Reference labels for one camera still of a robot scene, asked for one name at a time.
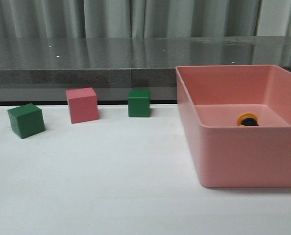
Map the yellow push button switch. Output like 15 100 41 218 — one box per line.
237 112 259 126

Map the green cube middle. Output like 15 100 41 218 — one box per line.
128 90 150 118

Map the green cube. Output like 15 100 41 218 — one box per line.
7 103 46 139
128 90 150 118

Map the pink cube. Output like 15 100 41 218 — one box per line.
66 87 99 124

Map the pink plastic bin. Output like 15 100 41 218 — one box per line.
176 65 291 188

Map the green cube far left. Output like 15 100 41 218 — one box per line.
7 103 46 139

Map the grey stone counter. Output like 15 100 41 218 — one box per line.
0 36 291 104

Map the grey curtain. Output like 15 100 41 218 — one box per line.
0 0 291 38

